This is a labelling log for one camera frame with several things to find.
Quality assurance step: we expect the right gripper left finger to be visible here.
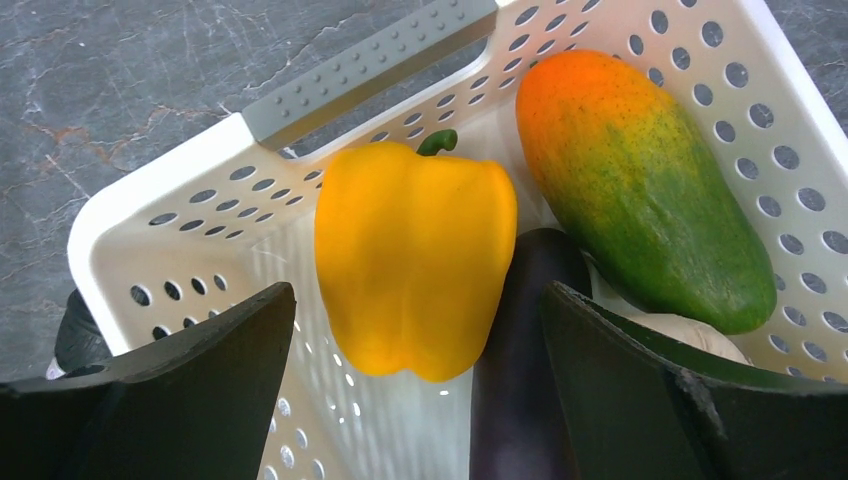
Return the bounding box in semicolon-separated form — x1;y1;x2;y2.
1;282;296;479

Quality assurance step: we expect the dark purple eggplant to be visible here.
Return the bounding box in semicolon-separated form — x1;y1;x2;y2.
469;228;592;479

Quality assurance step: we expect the white perforated plastic basket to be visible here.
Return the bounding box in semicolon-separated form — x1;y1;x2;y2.
68;1;847;479

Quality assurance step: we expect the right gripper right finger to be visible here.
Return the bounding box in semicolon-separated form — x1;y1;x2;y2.
540;282;847;479

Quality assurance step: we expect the orange green mango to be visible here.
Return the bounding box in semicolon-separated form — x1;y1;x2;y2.
515;49;777;335

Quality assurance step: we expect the beige garlic bulb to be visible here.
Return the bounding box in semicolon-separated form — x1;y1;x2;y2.
625;313;752;366

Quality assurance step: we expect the black microphone on table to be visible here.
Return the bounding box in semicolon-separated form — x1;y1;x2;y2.
45;289;112;380

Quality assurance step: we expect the yellow bell pepper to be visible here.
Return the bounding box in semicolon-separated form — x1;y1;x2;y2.
314;129;518;383

